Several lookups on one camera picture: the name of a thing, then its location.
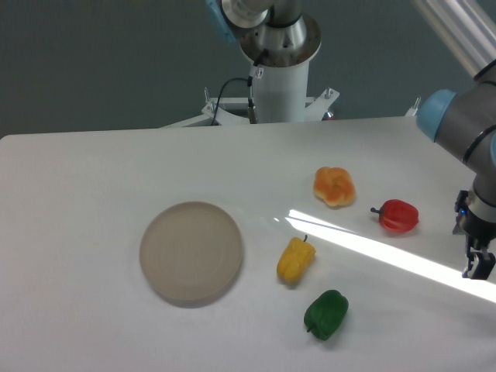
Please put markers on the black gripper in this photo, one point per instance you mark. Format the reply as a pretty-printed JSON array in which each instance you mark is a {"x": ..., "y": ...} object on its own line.
[{"x": 476, "y": 220}]

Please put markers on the red toy pepper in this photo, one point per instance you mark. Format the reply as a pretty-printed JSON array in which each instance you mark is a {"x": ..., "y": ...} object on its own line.
[{"x": 397, "y": 216}]

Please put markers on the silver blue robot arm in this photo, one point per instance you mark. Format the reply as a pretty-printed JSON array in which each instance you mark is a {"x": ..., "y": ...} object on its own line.
[{"x": 463, "y": 125}]

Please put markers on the green toy pepper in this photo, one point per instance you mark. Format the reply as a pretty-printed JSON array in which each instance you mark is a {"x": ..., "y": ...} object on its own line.
[{"x": 325, "y": 314}]

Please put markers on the yellow toy pepper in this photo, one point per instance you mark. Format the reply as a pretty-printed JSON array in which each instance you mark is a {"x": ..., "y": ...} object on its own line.
[{"x": 295, "y": 260}]

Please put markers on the orange knotted bread roll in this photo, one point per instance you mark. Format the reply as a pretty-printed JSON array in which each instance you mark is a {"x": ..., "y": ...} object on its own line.
[{"x": 334, "y": 186}]

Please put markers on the beige round plate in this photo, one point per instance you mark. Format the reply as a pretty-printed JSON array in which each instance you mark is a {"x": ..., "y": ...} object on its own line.
[{"x": 191, "y": 253}]

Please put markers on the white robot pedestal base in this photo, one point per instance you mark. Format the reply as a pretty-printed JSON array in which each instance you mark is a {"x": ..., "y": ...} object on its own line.
[{"x": 279, "y": 65}]

